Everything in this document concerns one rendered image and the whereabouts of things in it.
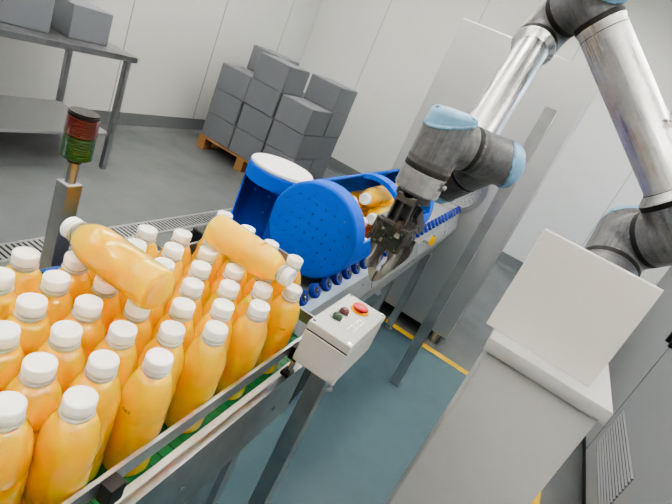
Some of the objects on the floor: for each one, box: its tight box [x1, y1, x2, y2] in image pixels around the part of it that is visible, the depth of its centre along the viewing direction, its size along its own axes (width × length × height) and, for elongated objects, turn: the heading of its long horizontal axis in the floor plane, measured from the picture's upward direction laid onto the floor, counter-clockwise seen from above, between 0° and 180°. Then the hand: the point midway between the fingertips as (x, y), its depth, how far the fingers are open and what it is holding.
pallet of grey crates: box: [196, 45, 358, 180], centre depth 538 cm, size 120×80×119 cm
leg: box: [384, 253, 432, 331], centre depth 338 cm, size 6×6×63 cm
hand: (375, 275), depth 106 cm, fingers closed
